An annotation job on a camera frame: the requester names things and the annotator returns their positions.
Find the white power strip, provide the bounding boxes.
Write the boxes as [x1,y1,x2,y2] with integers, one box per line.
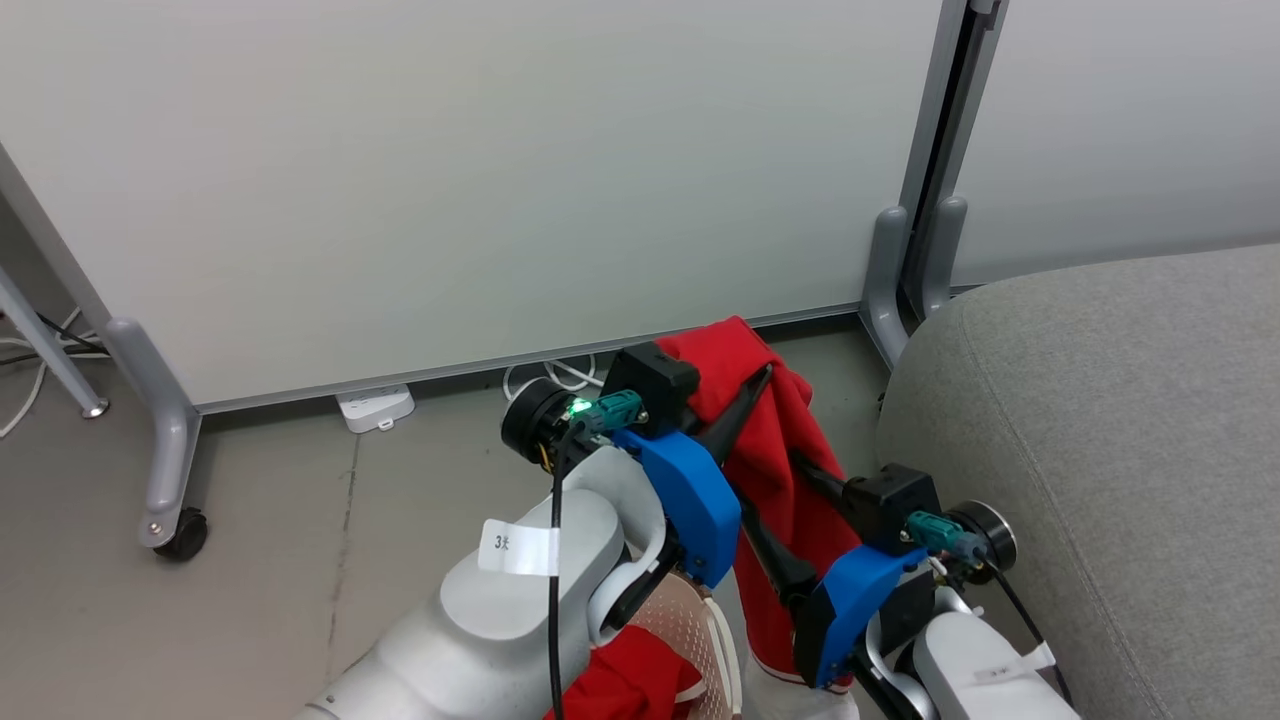
[335,385,416,434]

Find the grey fabric sofa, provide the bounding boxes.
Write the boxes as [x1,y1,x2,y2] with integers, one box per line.
[875,243,1280,720]

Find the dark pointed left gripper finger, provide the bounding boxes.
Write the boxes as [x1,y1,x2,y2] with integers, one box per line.
[698,364,775,463]

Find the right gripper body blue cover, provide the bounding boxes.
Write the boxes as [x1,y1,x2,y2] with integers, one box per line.
[793,546,938,693]

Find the black caster wheel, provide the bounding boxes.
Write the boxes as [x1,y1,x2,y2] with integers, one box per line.
[155,507,210,562]

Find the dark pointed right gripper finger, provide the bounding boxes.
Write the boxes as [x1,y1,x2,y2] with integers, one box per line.
[788,450,853,509]
[738,496,821,613]

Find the narrow white partition panel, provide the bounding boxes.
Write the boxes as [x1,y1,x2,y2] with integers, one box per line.
[950,0,1280,291]

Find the red and white garment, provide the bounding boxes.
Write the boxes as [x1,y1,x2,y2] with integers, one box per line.
[545,315,863,720]

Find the white paper tag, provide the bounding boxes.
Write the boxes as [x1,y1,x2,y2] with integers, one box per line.
[975,643,1058,687]
[478,519,562,577]

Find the thin black floor cable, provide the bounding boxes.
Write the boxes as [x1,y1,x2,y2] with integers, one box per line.
[0,312,109,366]

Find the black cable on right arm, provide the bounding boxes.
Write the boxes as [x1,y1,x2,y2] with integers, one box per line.
[905,510,1073,706]

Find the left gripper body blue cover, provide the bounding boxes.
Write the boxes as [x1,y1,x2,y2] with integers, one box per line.
[612,428,743,591]

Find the cream perforated laundry basket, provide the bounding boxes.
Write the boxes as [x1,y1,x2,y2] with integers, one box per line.
[622,588,747,720]

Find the thin white floor cable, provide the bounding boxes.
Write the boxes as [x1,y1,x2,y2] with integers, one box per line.
[0,308,86,441]

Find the grey curved partition foot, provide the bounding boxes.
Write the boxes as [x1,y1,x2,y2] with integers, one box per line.
[862,205,913,369]
[105,318,204,549]
[920,195,969,319]

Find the grey metal table leg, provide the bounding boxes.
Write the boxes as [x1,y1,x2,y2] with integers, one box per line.
[0,265,111,419]

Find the wide white partition panel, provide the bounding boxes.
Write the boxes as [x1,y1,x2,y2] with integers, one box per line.
[0,0,971,413]

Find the white coiled power cable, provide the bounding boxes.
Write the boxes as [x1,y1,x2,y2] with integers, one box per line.
[502,355,607,403]

